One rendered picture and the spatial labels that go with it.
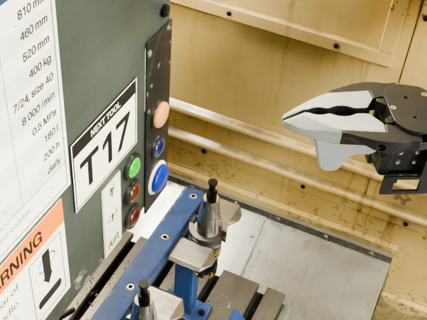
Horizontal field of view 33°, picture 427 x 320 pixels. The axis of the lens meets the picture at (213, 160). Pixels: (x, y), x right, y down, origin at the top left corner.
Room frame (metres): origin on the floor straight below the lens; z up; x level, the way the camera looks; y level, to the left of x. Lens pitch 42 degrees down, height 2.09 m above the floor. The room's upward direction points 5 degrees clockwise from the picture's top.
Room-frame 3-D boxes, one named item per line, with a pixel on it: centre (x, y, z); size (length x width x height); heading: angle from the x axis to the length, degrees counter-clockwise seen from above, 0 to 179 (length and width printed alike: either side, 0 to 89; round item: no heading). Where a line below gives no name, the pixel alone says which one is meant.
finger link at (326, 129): (0.52, -0.11, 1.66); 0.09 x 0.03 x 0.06; 99
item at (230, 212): (0.85, -0.02, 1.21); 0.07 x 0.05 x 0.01; 69
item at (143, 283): (0.59, 0.08, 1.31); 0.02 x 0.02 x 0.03
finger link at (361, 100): (0.55, -0.10, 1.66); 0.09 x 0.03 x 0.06; 99
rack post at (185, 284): (0.87, 0.03, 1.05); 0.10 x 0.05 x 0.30; 69
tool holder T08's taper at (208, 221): (0.80, 0.00, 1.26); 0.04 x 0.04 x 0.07
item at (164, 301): (0.65, 0.06, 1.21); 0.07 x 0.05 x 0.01; 69
